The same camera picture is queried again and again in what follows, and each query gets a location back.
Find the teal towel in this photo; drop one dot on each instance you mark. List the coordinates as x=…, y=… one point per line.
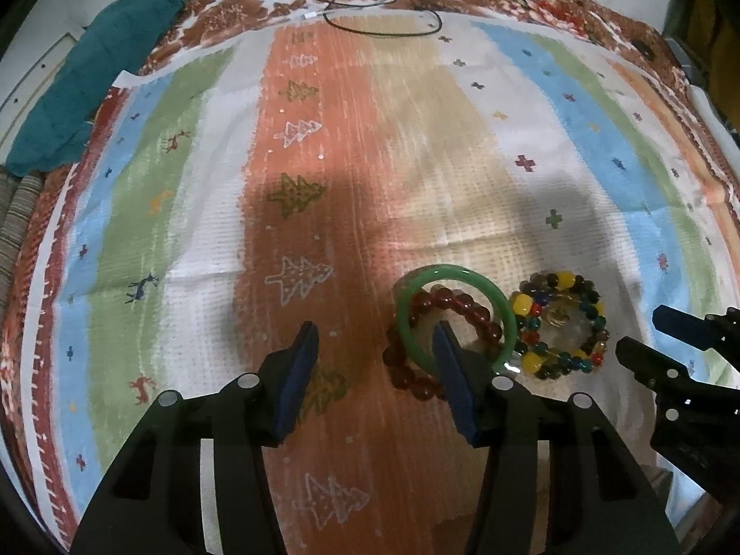
x=92, y=81

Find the green jade bangle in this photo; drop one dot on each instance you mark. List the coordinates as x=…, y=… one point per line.
x=497, y=295

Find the white cloth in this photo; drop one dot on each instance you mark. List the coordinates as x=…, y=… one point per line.
x=714, y=121

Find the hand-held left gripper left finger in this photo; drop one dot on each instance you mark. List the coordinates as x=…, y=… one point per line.
x=302, y=358

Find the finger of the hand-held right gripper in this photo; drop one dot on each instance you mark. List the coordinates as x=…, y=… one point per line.
x=647, y=361
x=682, y=324

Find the yellow fabric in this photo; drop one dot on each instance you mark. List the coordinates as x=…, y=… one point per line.
x=702, y=6

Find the striped cushion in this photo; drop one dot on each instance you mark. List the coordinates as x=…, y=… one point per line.
x=14, y=214

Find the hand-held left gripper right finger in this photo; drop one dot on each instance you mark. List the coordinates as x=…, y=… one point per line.
x=451, y=370

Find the gold metal charm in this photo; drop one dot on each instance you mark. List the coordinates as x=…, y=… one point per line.
x=558, y=317

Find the striped printed blanket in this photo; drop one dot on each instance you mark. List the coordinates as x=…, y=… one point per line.
x=358, y=185

